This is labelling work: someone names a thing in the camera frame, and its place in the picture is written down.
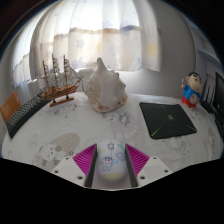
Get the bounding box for cartoon boy figurine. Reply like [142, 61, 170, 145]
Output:
[180, 71, 203, 109]

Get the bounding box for white cartoon-printed tablecloth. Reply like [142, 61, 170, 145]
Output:
[1, 91, 224, 191]

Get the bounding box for white wall shelf unit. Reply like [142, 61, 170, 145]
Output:
[189, 19, 224, 68]

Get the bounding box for white cartoon-printed computer mouse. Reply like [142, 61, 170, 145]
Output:
[95, 139, 128, 183]

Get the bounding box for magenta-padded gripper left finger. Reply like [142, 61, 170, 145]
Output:
[51, 143, 98, 188]

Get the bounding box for black computer monitor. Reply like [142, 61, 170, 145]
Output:
[213, 71, 224, 134]

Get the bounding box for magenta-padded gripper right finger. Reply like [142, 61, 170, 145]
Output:
[125, 143, 174, 188]

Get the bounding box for black computer keyboard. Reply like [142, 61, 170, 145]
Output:
[5, 94, 51, 139]

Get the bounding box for white sheer star-print curtain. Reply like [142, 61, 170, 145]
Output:
[11, 0, 161, 84]

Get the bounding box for large white conch shell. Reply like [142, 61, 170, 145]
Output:
[83, 57, 129, 113]

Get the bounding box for wooden model sailing ship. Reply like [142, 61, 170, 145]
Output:
[37, 53, 84, 108]

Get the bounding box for black mouse pad green lines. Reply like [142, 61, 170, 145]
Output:
[138, 101, 198, 140]

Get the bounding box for orange wooden chair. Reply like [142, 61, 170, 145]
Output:
[0, 91, 22, 125]

